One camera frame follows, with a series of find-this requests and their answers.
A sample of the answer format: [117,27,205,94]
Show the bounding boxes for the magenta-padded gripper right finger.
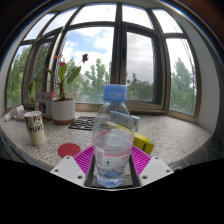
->
[129,145,175,188]

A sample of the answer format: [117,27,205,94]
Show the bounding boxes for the potted plant in white pot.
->
[27,53,90,126]

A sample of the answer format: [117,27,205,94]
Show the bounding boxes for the clear water bottle blue cap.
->
[92,83,136,189]

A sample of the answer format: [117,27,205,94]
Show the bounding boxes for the flat round red coaster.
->
[57,142,82,159]

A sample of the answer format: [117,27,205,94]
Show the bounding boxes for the red and white carton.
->
[34,91,58,120]

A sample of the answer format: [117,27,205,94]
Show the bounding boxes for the white packets stack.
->
[3,104,26,122]

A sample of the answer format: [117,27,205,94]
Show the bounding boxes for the white paper cup black letters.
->
[23,110,47,147]

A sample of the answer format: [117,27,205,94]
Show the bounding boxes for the black grid trivet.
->
[68,115,98,131]

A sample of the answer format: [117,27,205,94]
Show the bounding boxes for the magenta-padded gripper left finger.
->
[49,145,98,188]

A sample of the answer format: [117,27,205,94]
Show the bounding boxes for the long yellow box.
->
[105,121,155,155]

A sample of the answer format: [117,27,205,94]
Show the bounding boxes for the light blue patterned box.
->
[109,110,141,133]

